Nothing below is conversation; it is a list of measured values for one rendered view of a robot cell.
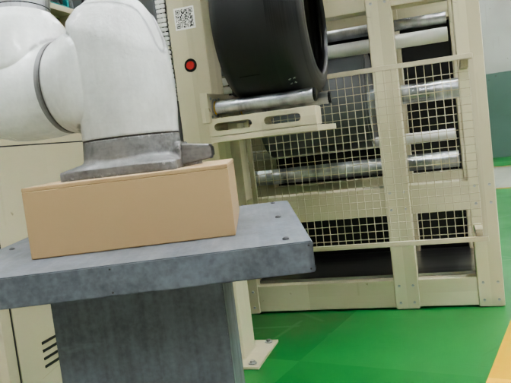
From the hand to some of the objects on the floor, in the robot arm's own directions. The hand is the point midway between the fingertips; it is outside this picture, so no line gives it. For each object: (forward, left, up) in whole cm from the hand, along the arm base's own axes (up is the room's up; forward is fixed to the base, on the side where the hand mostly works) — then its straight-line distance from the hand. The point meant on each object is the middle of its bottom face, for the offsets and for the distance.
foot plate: (+34, +28, -122) cm, 130 cm away
